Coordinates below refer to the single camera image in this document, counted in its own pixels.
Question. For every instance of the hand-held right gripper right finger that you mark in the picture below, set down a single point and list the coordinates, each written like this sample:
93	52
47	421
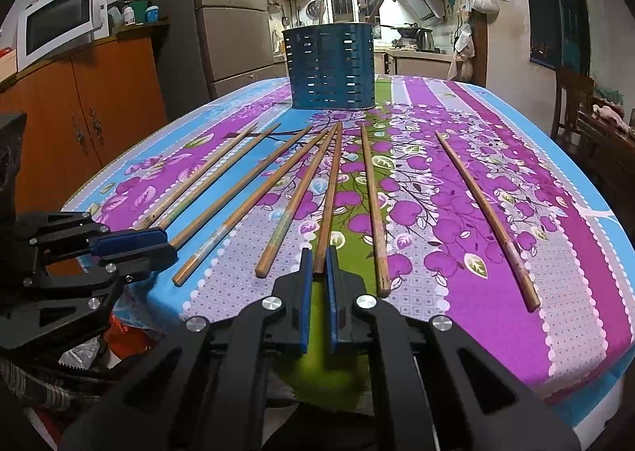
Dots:
331	312

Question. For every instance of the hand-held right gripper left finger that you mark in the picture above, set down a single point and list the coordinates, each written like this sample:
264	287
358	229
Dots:
306	307

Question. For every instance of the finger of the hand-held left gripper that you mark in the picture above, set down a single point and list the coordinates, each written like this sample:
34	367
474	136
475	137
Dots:
129	240
144	265

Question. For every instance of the bunch of wooden chopsticks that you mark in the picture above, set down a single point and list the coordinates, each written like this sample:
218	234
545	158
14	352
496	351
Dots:
373	203

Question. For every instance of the blue perforated utensil holder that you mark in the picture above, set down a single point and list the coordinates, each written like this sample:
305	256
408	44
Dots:
327	69

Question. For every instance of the red plastic bag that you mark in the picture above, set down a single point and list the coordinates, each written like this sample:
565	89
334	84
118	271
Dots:
129	337

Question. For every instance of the orange wooden cabinet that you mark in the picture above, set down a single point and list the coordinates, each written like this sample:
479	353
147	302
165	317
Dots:
99	98

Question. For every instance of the purple floral tablecloth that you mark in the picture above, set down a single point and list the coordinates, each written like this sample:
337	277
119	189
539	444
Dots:
446	232

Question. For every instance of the white microwave oven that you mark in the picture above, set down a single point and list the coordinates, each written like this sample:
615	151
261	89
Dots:
54	19

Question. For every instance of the dark plaid cloth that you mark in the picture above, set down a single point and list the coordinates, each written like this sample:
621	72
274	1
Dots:
34	381

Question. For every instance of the green container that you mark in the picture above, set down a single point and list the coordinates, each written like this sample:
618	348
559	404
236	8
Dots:
139	8

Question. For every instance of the white cup teal label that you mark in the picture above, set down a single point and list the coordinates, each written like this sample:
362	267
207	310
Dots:
152	13

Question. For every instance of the steel kettle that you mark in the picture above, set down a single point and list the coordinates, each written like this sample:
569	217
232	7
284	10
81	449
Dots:
425	40

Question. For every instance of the hanging cloth bags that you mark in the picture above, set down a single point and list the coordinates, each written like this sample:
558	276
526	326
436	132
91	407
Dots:
462	54

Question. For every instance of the black wok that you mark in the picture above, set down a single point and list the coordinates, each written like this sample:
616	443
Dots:
409	29

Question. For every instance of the round metal strainer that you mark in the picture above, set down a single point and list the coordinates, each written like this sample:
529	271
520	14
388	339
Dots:
314	9

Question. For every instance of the wooden dining table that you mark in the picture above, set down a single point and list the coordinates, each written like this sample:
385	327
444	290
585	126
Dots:
605	148

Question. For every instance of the wooden chair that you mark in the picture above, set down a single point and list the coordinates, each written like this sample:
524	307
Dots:
570	98

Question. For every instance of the pink cloth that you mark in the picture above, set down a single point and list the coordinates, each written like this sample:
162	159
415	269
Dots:
610	114

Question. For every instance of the dark barred window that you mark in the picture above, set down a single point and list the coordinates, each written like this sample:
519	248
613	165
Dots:
550	9

